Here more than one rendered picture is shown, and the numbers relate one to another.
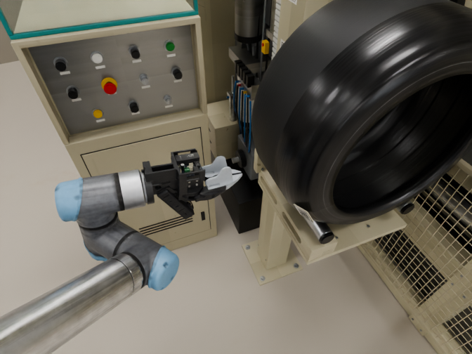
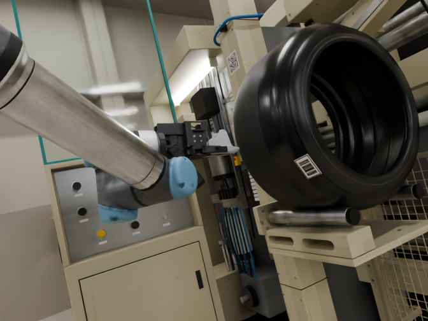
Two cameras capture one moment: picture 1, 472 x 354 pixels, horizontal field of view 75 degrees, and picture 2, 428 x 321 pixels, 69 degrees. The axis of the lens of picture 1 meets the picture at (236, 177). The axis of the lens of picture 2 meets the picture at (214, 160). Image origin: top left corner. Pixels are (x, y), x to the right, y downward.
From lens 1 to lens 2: 0.65 m
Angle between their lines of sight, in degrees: 51
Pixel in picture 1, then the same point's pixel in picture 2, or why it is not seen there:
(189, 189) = (195, 145)
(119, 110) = (121, 230)
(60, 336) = (93, 110)
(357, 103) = (294, 53)
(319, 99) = (271, 65)
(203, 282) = not seen: outside the picture
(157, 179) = (167, 130)
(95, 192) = not seen: hidden behind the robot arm
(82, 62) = (93, 185)
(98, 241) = (115, 180)
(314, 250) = (348, 234)
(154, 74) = not seen: hidden behind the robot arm
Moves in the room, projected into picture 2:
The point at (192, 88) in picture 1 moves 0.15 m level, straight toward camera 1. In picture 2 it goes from (185, 205) to (190, 205)
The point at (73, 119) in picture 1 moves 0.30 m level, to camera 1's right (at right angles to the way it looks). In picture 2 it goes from (77, 242) to (156, 223)
